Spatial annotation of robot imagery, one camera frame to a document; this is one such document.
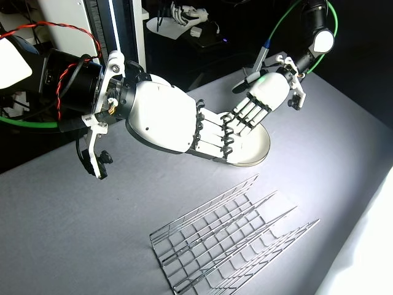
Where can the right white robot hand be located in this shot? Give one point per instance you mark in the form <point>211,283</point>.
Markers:
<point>162,116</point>

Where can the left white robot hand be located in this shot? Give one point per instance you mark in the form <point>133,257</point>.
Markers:
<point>270,89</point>

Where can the flat black device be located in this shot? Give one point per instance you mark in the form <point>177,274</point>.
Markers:
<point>212,38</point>

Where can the white paper sheet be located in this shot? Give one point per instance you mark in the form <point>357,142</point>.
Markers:
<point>162,27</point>

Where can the white power adapter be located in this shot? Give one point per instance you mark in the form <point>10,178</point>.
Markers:
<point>196,32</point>

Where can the spare white robot hand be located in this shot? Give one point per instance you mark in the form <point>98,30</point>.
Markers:
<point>190,13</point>

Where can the white robot torso column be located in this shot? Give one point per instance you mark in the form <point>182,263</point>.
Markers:
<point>70,24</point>

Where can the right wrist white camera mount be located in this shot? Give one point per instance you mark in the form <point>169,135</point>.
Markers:
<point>115,66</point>

